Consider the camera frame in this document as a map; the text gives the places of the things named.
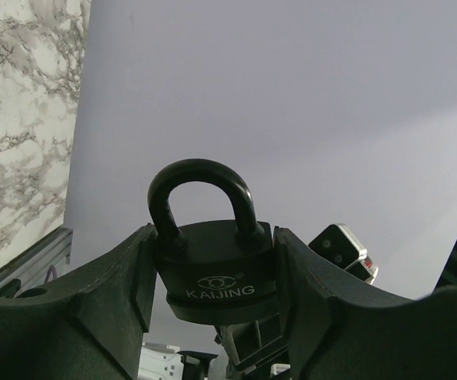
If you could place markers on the right aluminium extrusion rail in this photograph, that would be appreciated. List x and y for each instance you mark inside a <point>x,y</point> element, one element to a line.
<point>46,260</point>

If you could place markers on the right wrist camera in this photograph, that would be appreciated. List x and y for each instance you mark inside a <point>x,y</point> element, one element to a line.
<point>339,245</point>

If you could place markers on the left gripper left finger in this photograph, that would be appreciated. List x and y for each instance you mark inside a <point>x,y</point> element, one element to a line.
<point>87,324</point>

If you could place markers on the black padlock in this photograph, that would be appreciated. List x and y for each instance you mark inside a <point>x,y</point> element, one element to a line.
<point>219,272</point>

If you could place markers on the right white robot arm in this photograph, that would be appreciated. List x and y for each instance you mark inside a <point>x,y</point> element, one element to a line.
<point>170,362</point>

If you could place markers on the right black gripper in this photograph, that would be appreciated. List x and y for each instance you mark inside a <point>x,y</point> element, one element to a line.
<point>254,347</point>

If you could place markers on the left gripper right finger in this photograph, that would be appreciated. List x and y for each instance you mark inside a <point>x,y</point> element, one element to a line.
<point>339,327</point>

